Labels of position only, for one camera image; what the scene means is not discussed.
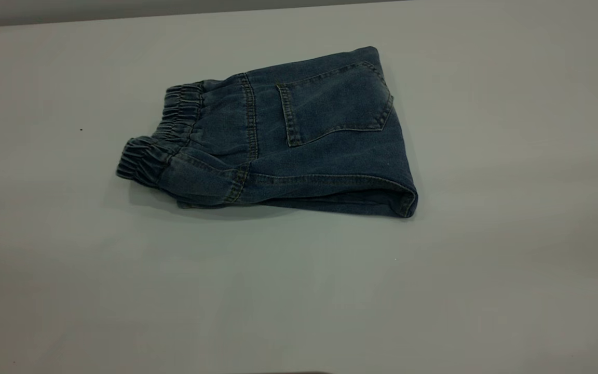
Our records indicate blue denim shorts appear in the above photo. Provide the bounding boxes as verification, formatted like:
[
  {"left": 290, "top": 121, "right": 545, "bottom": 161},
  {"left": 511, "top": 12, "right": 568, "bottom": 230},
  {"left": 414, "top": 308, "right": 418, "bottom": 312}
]
[{"left": 116, "top": 46, "right": 419, "bottom": 219}]

